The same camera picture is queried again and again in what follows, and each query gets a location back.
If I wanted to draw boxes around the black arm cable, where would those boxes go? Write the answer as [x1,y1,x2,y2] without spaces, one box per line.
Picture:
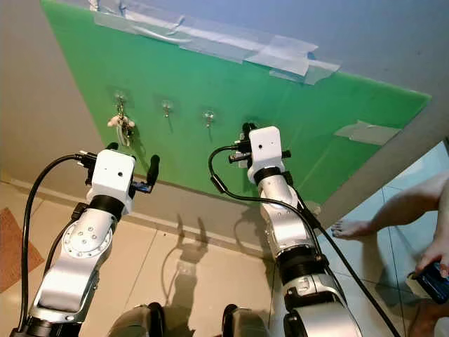
[208,145,402,337]
[19,154,86,335]

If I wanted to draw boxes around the keys with white plush charm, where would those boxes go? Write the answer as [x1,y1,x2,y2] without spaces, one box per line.
[107,114,136,147]

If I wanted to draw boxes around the person hand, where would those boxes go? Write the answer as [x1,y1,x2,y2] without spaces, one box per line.
[415,235,449,276]

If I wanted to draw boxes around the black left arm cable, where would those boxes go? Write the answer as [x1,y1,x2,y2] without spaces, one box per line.
[19,154,86,335]

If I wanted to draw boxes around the person bare leg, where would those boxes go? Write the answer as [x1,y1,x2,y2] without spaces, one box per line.
[330,168,449,240]
[408,301,449,337]

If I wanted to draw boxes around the long clear tape strip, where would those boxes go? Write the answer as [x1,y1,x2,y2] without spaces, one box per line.
[90,7,321,77]

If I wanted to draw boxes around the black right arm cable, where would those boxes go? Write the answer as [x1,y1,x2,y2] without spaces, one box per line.
[208,145,402,337]

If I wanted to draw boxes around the clear adhesive wall hook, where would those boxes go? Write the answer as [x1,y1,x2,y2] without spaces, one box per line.
[159,98,177,134]
[111,88,132,117]
[200,107,219,132]

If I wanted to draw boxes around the dark blue phone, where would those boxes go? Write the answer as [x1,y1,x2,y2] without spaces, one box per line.
[413,263,449,305]

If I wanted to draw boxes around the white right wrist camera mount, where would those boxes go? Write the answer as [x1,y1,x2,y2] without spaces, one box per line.
[247,126,284,173]

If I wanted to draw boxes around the robot right leg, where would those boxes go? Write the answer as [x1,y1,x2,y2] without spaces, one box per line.
[221,303,272,337]

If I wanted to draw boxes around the short clear tape strip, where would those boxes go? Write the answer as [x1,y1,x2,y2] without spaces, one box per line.
[267,59,342,86]
[334,120,403,147]

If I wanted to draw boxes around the brown floor mat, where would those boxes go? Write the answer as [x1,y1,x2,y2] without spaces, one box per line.
[0,207,26,293]

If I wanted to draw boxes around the green wall board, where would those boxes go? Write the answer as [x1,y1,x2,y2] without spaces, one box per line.
[41,0,431,208]

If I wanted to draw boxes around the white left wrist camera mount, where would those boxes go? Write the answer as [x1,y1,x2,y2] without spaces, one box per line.
[92,149,137,205]

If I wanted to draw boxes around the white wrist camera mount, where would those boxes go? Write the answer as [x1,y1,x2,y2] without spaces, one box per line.
[247,126,284,173]
[92,149,137,205]

